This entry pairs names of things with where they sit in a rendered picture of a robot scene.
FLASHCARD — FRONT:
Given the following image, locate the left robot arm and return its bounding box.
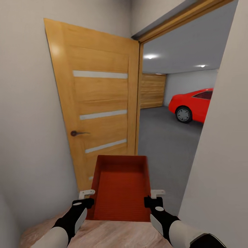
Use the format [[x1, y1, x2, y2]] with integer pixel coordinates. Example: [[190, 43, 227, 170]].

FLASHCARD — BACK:
[[30, 189, 95, 248]]

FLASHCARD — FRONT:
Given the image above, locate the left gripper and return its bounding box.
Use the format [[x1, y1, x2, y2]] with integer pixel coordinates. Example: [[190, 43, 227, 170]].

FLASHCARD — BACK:
[[72, 198, 94, 209]]

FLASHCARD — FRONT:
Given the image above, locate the storage box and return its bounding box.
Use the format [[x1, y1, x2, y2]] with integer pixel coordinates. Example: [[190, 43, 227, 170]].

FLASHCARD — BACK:
[[85, 155, 152, 222]]

